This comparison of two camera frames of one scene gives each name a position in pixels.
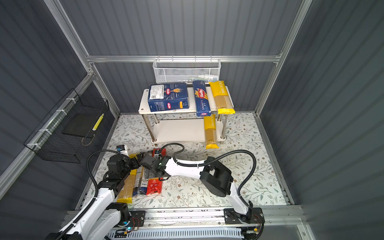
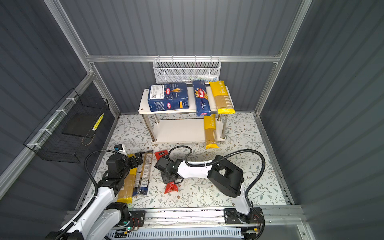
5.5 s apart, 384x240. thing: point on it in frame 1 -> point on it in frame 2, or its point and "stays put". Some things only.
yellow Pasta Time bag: (221, 98) stays put
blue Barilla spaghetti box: (202, 101) stays put
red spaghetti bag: (154, 185) -> (173, 187)
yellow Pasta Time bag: (210, 132) stays put
